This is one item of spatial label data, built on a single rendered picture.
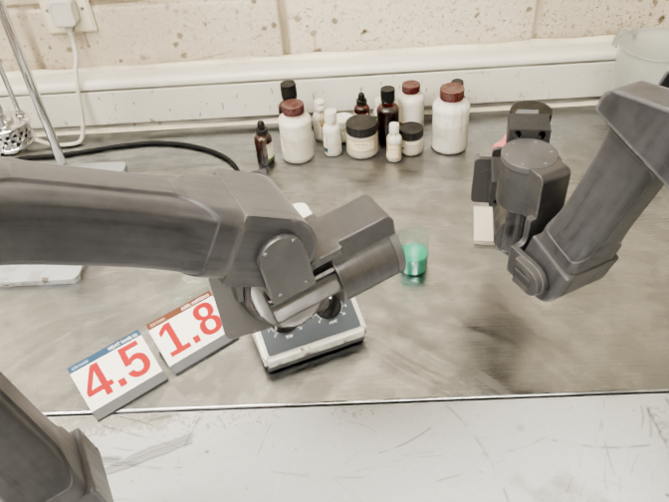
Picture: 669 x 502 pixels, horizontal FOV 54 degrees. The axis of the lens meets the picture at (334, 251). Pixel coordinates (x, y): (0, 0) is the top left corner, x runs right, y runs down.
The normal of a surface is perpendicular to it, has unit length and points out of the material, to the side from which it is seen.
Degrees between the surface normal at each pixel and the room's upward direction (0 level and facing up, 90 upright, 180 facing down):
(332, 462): 0
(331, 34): 90
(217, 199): 27
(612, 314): 0
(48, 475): 80
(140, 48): 90
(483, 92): 90
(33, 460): 87
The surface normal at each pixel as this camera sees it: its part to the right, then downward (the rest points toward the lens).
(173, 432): -0.07, -0.75
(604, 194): -0.87, 0.38
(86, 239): 0.44, 0.60
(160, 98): 0.00, 0.65
